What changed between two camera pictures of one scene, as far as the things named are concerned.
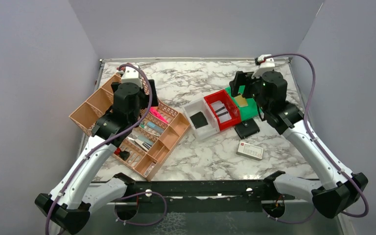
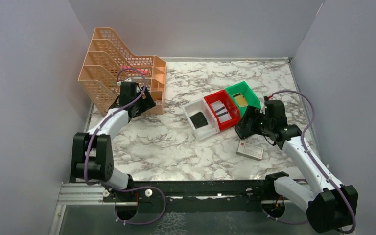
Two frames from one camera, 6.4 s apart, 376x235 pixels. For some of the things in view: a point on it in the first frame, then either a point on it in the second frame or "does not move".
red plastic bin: [233, 110] does not move
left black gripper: [146, 98] does not move
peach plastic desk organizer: [159, 129] to [108, 62]
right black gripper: [239, 79] to [254, 112]
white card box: [249, 150] does not move
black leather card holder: [247, 128] does not move
